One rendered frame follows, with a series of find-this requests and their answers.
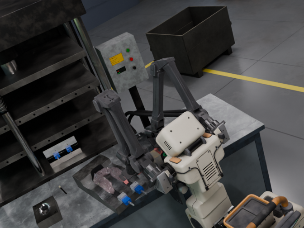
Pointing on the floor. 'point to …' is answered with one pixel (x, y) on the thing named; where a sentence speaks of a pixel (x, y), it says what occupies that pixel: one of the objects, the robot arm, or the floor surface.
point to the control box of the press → (124, 67)
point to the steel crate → (193, 38)
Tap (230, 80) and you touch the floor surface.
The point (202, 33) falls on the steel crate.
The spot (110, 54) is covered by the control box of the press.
